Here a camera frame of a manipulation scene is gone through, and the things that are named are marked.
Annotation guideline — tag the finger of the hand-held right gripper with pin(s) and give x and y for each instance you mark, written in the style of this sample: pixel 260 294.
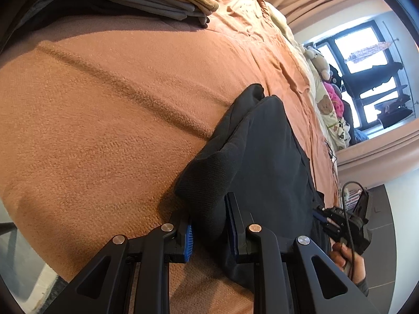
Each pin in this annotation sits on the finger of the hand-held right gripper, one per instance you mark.
pixel 319 216

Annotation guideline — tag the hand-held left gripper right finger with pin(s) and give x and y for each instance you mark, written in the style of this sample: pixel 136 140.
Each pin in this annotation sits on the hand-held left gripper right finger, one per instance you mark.
pixel 231 229

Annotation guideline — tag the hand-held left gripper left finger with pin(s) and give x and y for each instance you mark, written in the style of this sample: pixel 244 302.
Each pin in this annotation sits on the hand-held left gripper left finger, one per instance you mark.
pixel 188 238

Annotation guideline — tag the black long-sleeve shirt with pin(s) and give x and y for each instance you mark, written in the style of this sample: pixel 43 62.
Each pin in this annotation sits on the black long-sleeve shirt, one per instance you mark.
pixel 268 157

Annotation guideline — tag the person's right hand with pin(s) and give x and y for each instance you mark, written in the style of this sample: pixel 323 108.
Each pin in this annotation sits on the person's right hand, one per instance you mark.
pixel 353 265

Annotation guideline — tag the pink curtain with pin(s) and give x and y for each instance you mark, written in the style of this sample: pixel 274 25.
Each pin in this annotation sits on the pink curtain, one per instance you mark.
pixel 327 0
pixel 376 160

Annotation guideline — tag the black white print plush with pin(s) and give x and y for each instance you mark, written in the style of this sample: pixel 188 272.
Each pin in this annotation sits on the black white print plush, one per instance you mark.
pixel 342 130

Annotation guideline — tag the bear print pillow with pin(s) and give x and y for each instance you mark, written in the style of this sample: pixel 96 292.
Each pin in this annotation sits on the bear print pillow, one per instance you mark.
pixel 325 104

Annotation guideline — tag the short black hanging garment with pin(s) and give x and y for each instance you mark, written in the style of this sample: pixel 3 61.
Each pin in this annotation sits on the short black hanging garment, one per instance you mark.
pixel 396 121

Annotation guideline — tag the pink plush toy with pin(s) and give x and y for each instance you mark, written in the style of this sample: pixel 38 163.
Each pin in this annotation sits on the pink plush toy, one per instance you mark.
pixel 335 99

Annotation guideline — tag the short grey hanging garment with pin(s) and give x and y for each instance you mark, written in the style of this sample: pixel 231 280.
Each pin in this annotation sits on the short grey hanging garment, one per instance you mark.
pixel 392 109

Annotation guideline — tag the long dark hanging garment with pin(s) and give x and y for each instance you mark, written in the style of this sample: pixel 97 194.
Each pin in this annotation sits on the long dark hanging garment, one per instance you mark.
pixel 386 93

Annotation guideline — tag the black plush toy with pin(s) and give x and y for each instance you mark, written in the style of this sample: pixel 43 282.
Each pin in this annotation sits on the black plush toy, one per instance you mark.
pixel 335 75

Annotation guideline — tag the black hanging coat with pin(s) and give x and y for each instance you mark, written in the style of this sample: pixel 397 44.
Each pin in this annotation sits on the black hanging coat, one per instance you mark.
pixel 370 78

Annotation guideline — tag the orange blanket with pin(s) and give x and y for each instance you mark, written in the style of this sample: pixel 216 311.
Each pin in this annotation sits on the orange blanket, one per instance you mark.
pixel 98 121

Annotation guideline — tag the grey white plush toy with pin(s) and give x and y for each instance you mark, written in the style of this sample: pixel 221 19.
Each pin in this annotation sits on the grey white plush toy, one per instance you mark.
pixel 319 62

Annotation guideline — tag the floral hanging garment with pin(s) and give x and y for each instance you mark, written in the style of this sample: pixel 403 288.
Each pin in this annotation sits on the floral hanging garment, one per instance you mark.
pixel 366 52

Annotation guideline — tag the cream duvet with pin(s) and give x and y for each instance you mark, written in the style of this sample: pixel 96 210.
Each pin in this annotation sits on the cream duvet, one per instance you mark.
pixel 284 23

